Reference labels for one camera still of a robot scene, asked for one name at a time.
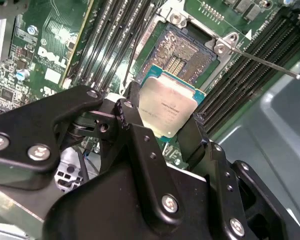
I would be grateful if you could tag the thin metal locking lever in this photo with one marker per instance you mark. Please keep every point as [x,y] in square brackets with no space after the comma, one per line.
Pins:
[265,63]
[129,62]

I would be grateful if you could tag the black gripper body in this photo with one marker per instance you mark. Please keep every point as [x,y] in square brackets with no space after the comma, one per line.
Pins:
[102,212]

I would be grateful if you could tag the silver topped CPU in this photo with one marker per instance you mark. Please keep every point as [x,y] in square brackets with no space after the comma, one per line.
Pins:
[167,105]

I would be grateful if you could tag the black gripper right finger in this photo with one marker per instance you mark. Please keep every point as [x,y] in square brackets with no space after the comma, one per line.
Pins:
[225,190]

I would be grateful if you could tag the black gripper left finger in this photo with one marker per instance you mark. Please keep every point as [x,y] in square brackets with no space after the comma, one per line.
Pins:
[40,120]

